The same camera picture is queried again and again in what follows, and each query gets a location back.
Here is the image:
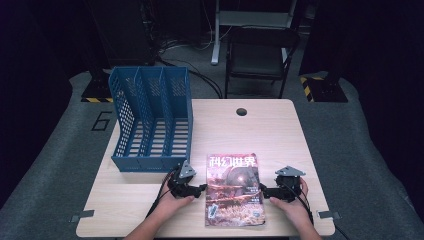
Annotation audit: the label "right hand-held gripper cable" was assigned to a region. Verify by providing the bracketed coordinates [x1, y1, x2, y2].
[283, 182, 352, 240]

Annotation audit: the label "black floor cables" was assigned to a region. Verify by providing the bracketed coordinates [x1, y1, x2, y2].
[155, 39, 224, 100]

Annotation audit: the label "red cover magazine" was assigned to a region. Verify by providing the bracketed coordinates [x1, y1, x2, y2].
[204, 152, 267, 228]

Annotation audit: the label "black cabinet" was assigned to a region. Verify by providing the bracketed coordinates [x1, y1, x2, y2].
[84, 0, 158, 68]

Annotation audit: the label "white metal desk frame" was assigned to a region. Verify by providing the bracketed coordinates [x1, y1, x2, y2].
[210, 0, 298, 66]

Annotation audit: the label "blue plastic file rack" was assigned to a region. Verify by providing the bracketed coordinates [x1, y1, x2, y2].
[108, 65, 194, 173]

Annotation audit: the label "person's left hand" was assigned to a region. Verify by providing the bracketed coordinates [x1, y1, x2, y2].
[155, 186, 196, 222]

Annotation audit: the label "black striped stand base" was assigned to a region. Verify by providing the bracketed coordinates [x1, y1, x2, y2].
[299, 71, 349, 104]
[80, 66, 115, 104]

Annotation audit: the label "hand-held gripper cable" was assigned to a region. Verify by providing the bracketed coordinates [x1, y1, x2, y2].
[145, 171, 178, 218]
[283, 182, 352, 240]

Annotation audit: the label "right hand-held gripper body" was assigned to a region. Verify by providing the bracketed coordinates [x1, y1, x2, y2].
[274, 165, 306, 204]

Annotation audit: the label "grey metal table bracket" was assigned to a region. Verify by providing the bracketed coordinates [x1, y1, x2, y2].
[68, 209, 96, 224]
[316, 210, 342, 220]

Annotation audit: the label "black folding chair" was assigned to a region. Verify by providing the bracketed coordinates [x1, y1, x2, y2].
[224, 27, 301, 100]

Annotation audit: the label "left hand-held gripper cable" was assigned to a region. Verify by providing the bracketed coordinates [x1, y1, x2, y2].
[145, 171, 178, 218]

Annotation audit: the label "person's right hand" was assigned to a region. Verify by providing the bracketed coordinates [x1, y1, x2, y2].
[269, 178, 313, 228]

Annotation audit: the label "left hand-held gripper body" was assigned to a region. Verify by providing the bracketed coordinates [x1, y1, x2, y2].
[166, 159, 201, 200]

